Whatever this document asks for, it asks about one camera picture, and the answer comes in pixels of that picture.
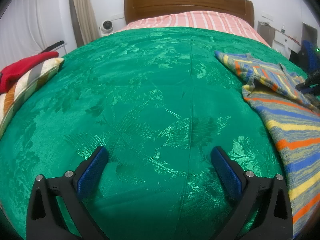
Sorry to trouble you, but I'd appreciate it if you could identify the brown wooden headboard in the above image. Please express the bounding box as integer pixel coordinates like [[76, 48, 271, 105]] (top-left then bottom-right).
[[124, 0, 255, 28]]

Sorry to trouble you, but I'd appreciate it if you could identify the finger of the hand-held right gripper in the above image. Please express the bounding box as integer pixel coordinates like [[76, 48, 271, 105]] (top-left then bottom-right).
[[295, 69, 320, 95]]

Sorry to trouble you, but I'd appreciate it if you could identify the striped knit sweater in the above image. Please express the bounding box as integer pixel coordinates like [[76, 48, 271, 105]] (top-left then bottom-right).
[[214, 51, 320, 240]]

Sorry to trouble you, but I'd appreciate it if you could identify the striped pillow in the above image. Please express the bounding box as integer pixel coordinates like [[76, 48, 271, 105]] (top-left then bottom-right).
[[0, 57, 65, 138]]

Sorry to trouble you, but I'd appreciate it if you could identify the green patterned blanket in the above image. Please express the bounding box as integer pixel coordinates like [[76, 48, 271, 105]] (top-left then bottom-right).
[[0, 26, 310, 240]]

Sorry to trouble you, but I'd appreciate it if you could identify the beige curtain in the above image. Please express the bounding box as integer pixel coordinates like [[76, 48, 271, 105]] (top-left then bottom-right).
[[71, 0, 100, 46]]

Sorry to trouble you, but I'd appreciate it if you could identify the black remote control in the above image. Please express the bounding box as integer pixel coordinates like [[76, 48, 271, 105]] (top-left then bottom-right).
[[37, 41, 65, 55]]

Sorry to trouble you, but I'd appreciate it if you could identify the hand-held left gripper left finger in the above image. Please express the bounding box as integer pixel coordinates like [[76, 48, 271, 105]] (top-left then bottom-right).
[[26, 146, 108, 240]]

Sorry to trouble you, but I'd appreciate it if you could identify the white sheer curtain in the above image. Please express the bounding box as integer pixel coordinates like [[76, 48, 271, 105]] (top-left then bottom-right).
[[0, 0, 43, 68]]

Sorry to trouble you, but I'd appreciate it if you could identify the white round camera device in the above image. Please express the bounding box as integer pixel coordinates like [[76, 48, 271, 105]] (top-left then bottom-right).
[[99, 20, 115, 34]]

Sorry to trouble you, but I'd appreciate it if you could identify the white desk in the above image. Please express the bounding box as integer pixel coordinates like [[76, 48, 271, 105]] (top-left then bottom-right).
[[274, 29, 303, 53]]

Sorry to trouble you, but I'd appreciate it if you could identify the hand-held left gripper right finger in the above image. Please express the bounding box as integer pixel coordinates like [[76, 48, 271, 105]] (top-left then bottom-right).
[[211, 147, 293, 240]]

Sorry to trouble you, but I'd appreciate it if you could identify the grey panel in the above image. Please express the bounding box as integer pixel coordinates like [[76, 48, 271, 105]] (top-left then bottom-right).
[[257, 21, 275, 45]]

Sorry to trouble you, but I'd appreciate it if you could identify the red knit cloth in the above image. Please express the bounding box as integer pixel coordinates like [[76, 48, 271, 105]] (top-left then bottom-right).
[[0, 51, 59, 93]]

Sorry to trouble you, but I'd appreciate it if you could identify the pink striped bed sheet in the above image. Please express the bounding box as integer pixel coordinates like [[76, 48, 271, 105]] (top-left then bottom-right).
[[116, 11, 272, 48]]

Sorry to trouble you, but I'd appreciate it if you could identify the blue jacket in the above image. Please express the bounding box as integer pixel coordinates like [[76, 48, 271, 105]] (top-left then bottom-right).
[[301, 40, 320, 73]]

